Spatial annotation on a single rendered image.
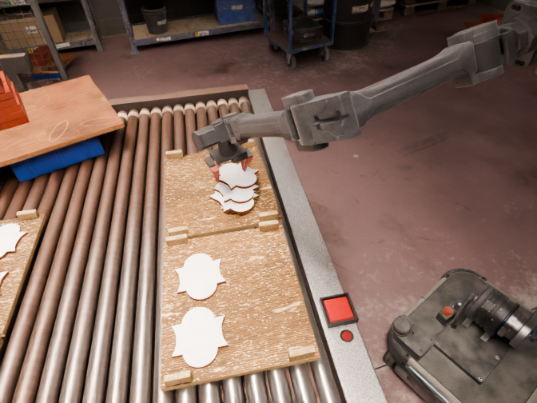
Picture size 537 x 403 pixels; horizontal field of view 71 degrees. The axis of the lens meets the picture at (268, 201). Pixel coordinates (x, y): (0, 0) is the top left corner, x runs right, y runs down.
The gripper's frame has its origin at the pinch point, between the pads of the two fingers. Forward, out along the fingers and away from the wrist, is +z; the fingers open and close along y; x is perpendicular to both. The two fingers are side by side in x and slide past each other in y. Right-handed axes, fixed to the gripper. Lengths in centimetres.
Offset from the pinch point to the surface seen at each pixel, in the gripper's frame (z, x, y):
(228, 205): 2.8, -10.1, -6.2
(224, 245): 4.7, -21.7, -14.0
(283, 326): 4, -52, -14
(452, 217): 98, -7, 147
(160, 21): 76, 385, 99
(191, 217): 5.0, -6.4, -17.5
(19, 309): 8, -10, -67
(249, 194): 1.6, -10.4, 1.1
